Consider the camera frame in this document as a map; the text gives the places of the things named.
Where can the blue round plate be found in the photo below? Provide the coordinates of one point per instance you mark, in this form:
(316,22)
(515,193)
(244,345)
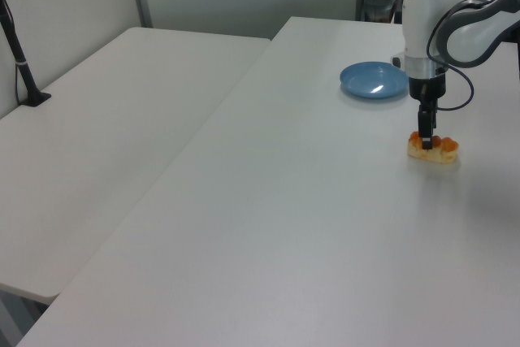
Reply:
(369,81)

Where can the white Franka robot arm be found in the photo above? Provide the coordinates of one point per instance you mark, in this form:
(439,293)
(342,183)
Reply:
(422,26)

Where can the black pole stand with base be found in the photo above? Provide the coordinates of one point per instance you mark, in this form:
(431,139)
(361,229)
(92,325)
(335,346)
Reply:
(22,66)

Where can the bread with orange topping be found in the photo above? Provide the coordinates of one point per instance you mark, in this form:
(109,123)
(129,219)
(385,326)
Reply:
(443,152)

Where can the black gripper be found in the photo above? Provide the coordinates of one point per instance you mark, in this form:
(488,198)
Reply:
(426,89)

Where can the white side table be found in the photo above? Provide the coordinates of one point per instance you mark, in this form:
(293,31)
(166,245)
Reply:
(101,140)

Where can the grey round bin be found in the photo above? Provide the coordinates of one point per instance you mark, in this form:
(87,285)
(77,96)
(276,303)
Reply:
(378,7)

